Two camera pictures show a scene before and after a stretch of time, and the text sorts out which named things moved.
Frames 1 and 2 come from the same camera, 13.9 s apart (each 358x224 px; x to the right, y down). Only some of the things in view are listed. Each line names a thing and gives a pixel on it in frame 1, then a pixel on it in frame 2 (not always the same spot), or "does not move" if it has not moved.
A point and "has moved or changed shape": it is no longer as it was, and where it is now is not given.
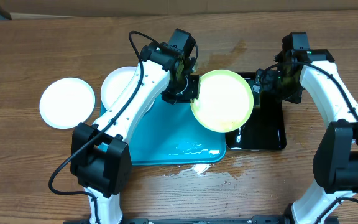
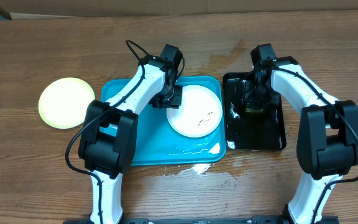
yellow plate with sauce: [225, 101] to [63, 102]
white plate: [115, 83] to [200, 113]
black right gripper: [295, 97] to [251, 99]
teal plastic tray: [168, 133] does not move
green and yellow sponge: [257, 95] has moved or changed shape
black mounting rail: [257, 219] does not move
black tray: [265, 129] does not move
